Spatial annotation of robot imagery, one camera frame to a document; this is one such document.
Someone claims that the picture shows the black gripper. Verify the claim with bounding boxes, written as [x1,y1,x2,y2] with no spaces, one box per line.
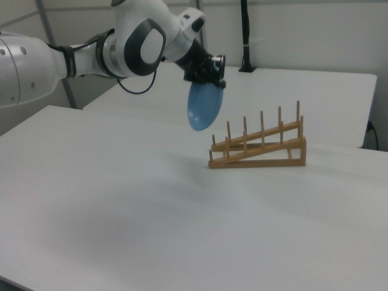
[175,38,227,89]

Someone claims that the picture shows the blue plate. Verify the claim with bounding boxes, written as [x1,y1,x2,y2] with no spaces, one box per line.
[186,81,226,133]

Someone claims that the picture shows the wooden plate rack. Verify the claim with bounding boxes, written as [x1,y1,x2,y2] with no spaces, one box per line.
[208,99,307,169]

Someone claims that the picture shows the black camera stand pole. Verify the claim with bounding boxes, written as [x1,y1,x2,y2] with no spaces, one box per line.
[238,0,258,73]

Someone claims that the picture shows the gray partition frame post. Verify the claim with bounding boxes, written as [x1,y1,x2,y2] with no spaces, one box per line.
[36,0,76,109]

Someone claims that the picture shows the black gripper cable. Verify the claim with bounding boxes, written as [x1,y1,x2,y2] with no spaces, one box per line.
[45,28,160,95]

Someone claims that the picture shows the black power cable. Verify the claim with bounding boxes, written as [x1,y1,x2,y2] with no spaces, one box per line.
[367,120,380,151]

